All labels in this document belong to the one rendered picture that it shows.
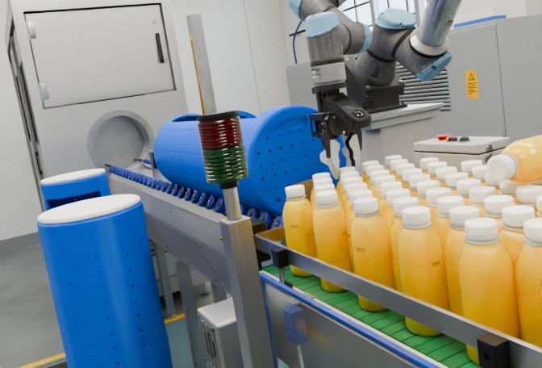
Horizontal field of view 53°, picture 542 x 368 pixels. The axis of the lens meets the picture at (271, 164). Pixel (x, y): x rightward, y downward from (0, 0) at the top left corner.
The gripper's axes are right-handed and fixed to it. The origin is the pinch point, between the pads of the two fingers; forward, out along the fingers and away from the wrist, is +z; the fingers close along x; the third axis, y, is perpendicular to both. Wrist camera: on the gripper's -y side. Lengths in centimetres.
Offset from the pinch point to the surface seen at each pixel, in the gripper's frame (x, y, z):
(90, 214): 51, 43, 4
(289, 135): 5.0, 15.4, -8.9
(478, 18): -170, 109, -41
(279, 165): 8.9, 15.4, -2.4
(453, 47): -153, 112, -28
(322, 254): 20.3, -18.6, 9.9
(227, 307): 33.5, -0.5, 21.2
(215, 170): 41, -28, -11
